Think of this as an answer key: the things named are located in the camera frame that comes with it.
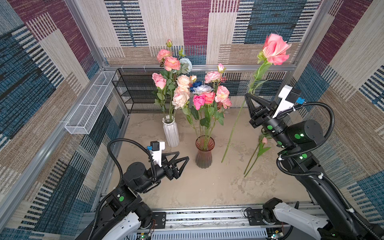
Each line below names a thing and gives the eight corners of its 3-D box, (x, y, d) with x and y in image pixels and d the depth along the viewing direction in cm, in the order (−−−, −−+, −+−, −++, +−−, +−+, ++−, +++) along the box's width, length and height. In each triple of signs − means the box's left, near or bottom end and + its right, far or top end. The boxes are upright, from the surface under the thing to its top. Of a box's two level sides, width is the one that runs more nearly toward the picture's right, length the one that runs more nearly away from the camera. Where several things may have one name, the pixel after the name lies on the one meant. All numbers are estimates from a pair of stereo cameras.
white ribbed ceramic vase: (167, 147, 101) (161, 125, 83) (169, 138, 106) (163, 115, 88) (179, 147, 101) (175, 125, 83) (179, 138, 106) (176, 115, 88)
